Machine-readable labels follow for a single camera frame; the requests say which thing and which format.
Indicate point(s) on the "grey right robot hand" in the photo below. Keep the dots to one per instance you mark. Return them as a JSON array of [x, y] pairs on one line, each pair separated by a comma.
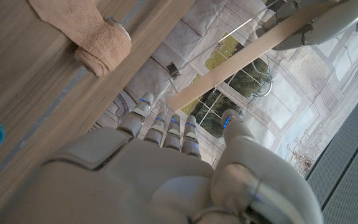
[[135, 186]]

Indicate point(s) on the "beige arm wrap bandage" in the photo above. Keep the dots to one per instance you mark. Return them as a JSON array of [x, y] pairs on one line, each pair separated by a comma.
[[98, 40]]

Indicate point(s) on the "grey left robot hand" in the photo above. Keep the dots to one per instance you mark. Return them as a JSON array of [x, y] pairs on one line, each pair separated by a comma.
[[337, 18]]

